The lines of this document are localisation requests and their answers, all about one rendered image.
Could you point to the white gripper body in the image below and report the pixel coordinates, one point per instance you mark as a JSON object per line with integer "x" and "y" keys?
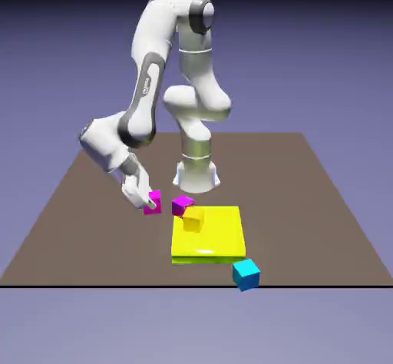
{"x": 135, "y": 190}

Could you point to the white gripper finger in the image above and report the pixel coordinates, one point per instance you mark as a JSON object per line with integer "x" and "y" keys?
{"x": 151, "y": 205}

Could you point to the small magenta cube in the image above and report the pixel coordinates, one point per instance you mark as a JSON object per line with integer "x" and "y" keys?
{"x": 155, "y": 201}

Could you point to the small purple cube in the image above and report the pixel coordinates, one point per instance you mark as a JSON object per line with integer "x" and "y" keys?
{"x": 180, "y": 205}

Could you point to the small yellow cube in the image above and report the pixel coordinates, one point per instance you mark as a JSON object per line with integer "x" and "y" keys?
{"x": 193, "y": 220}

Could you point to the small cyan cube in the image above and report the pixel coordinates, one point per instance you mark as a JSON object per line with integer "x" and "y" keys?
{"x": 245, "y": 274}

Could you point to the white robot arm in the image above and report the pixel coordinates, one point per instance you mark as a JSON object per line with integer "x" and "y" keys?
{"x": 144, "y": 93}

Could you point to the large yellow box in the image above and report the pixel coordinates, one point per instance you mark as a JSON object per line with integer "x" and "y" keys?
{"x": 212, "y": 235}

